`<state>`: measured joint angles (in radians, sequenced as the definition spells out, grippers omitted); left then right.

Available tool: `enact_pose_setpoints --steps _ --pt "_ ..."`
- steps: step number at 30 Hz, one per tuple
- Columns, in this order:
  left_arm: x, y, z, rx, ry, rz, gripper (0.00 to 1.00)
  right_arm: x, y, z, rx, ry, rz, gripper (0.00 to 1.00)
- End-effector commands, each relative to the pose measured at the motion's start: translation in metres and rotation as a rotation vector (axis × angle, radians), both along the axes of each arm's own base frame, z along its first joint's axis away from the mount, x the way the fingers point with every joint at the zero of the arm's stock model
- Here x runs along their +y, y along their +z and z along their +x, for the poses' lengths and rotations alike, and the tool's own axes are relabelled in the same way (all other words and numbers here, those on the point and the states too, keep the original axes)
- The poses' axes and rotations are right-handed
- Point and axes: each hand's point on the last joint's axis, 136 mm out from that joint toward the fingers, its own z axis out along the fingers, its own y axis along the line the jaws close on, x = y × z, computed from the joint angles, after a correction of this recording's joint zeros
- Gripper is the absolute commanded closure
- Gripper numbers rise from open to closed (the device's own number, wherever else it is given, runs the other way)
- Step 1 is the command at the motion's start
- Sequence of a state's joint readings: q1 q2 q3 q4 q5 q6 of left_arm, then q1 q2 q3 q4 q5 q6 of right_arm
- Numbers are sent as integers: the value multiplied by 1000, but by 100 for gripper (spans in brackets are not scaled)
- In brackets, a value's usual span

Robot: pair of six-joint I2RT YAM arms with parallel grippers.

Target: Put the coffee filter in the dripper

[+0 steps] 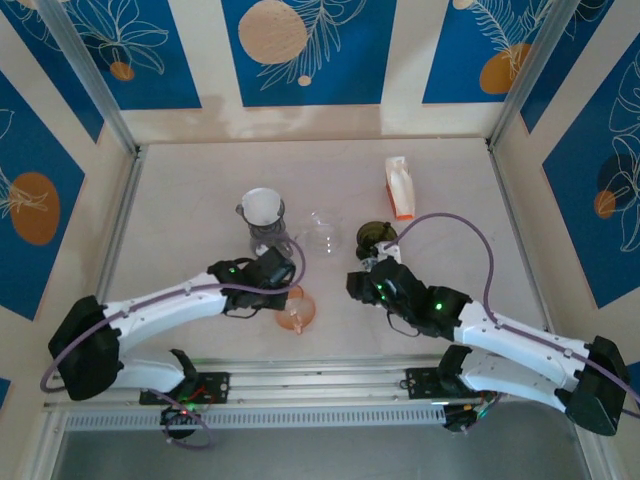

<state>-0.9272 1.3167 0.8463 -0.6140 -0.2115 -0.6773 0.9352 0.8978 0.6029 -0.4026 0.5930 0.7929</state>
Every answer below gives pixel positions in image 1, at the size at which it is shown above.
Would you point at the grey transparent coffee dripper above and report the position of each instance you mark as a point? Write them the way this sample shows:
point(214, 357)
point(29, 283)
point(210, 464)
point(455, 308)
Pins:
point(267, 237)

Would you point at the olive transparent coffee dripper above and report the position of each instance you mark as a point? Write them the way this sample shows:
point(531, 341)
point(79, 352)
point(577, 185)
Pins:
point(372, 232)

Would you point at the orange transparent coffee dripper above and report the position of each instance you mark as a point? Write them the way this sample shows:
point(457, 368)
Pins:
point(300, 315)

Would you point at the white paper coffee filter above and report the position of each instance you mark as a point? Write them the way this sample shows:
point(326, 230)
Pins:
point(260, 205)

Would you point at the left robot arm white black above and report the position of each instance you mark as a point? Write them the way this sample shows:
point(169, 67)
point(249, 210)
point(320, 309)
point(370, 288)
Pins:
point(165, 310)

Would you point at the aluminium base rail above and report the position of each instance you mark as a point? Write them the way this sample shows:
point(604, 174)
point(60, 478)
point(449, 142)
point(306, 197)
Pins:
point(320, 380)

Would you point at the aluminium frame post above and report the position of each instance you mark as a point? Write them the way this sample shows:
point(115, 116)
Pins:
point(89, 75)
point(527, 75)

